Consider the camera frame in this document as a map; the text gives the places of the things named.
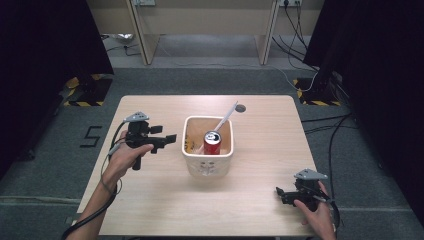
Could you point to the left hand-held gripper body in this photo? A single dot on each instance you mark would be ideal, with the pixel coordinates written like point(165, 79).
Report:
point(140, 135)

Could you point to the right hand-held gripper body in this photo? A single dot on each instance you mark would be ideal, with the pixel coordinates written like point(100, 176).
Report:
point(305, 191)

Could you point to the red drink can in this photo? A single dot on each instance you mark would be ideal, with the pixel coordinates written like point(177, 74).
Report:
point(212, 145)

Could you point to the white square bin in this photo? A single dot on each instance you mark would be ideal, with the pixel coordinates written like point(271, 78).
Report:
point(206, 165)

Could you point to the white paper-wrapped straw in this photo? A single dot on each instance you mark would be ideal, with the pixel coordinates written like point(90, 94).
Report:
point(226, 116)

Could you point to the person's right hand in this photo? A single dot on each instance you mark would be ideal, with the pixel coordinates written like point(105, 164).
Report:
point(318, 218)

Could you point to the person's left hand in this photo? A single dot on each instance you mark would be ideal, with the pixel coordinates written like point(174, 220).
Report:
point(121, 163)

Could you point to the stand base with striped tape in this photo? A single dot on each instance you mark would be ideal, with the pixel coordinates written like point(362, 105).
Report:
point(90, 91)
point(316, 95)

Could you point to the grey round table grommet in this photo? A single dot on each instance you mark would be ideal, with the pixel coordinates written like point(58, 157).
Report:
point(240, 108)

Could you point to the black curtain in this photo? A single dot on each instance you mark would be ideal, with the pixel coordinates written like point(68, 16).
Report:
point(383, 83)
point(43, 66)

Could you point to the wall power socket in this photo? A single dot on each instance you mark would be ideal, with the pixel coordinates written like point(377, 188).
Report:
point(144, 2)
point(290, 2)

